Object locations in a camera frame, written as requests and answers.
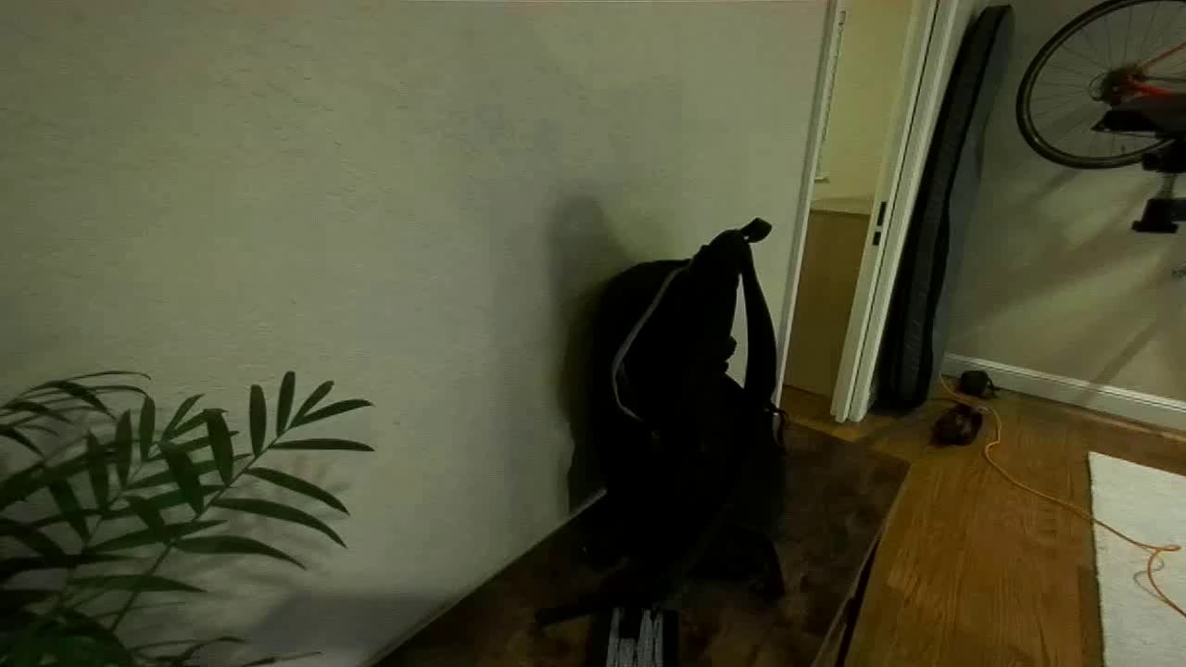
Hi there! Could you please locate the black backpack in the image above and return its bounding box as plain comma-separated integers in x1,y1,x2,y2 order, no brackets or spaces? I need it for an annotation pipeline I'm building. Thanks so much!
584,218,786,605

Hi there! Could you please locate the dark leaning board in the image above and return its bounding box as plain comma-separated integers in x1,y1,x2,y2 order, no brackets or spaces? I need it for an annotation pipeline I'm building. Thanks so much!
875,5,1013,410

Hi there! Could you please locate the black shoe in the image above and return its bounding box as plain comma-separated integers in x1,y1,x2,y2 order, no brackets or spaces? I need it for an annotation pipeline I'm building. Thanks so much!
931,404,987,444

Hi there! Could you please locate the green palm plant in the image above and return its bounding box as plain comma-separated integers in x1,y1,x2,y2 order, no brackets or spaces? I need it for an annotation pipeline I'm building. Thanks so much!
0,369,362,667

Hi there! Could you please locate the bicycle wheel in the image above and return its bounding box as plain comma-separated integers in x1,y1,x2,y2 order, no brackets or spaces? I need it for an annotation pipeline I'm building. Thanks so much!
1014,0,1186,170

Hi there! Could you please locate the white rug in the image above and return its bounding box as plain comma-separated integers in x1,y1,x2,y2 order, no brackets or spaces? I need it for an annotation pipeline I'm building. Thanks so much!
1090,452,1186,667

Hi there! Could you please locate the white door frame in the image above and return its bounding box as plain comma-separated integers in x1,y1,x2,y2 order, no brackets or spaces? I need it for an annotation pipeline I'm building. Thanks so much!
777,0,972,426

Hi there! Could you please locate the orange extension cord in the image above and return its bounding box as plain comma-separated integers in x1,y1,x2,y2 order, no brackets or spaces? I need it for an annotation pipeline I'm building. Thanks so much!
936,388,1186,622

